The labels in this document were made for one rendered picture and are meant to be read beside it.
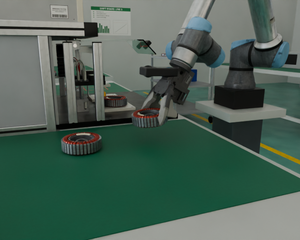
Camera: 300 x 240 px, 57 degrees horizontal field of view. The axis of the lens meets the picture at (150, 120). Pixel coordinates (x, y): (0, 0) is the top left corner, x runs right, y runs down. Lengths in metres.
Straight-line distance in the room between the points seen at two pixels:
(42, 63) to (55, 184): 0.47
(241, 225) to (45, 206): 0.35
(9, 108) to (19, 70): 0.13
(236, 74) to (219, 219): 0.99
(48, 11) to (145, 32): 5.86
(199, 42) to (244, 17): 7.43
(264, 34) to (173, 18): 5.99
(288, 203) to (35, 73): 0.81
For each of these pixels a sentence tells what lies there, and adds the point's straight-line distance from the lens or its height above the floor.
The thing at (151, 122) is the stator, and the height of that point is 0.82.
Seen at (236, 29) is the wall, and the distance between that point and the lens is 8.17.
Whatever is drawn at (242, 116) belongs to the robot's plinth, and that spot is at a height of 0.73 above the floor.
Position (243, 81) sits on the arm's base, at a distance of 1.41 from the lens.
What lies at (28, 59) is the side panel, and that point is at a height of 1.00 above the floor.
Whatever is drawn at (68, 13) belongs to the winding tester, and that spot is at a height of 1.16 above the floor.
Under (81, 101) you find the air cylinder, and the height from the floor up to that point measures 0.82.
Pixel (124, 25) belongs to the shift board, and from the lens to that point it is 6.78.
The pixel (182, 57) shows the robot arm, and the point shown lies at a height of 1.00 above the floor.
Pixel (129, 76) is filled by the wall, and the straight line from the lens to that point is 6.82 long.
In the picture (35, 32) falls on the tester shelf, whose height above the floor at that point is 1.08.
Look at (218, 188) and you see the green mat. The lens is 0.61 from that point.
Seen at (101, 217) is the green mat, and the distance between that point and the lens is 0.51.
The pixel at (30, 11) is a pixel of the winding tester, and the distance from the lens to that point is 1.13.
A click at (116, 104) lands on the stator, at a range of 1.20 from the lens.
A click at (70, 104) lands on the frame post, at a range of 1.02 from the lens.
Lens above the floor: 1.03
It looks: 15 degrees down
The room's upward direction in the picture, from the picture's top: straight up
